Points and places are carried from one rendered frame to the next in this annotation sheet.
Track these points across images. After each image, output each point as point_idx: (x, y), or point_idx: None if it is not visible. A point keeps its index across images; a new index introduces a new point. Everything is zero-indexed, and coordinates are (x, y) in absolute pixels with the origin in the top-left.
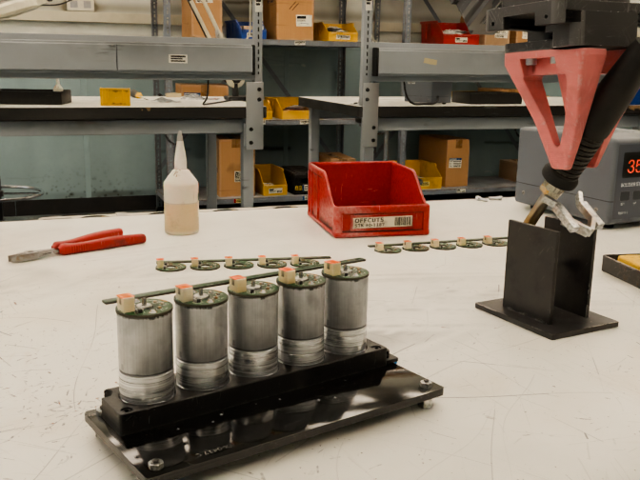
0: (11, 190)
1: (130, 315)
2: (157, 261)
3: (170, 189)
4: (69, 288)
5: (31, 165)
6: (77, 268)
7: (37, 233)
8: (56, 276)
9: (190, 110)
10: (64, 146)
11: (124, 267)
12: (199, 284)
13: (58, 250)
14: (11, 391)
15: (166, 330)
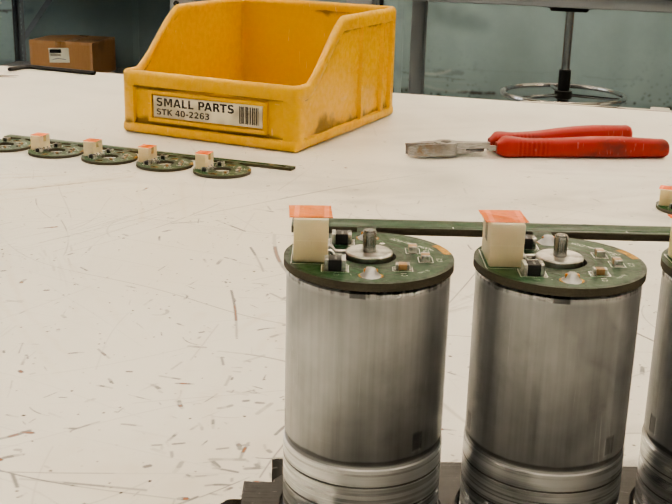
0: (588, 93)
1: (302, 272)
2: (661, 191)
3: None
4: (467, 212)
5: (620, 61)
6: (510, 181)
7: (489, 119)
8: (462, 189)
9: None
10: (670, 37)
11: (596, 193)
12: (591, 225)
13: (496, 146)
14: (186, 394)
15: (405, 342)
